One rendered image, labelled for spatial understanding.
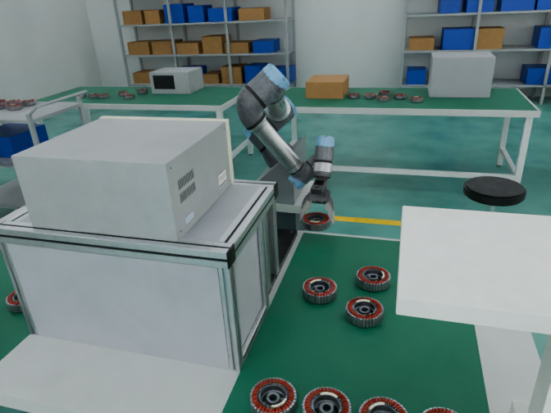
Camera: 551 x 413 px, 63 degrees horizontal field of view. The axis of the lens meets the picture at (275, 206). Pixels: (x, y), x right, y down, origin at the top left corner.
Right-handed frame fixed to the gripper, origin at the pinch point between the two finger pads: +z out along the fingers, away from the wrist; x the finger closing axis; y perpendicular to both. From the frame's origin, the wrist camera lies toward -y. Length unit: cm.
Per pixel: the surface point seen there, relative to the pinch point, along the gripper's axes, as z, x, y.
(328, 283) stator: 20.7, -11.4, -27.7
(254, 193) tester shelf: -5, 10, -50
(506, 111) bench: -109, -102, 199
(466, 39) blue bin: -308, -96, 500
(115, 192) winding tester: 1, 33, -84
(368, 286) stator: 20.1, -24.1, -24.8
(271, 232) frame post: 5.9, 8.0, -33.3
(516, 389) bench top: 38, -63, -51
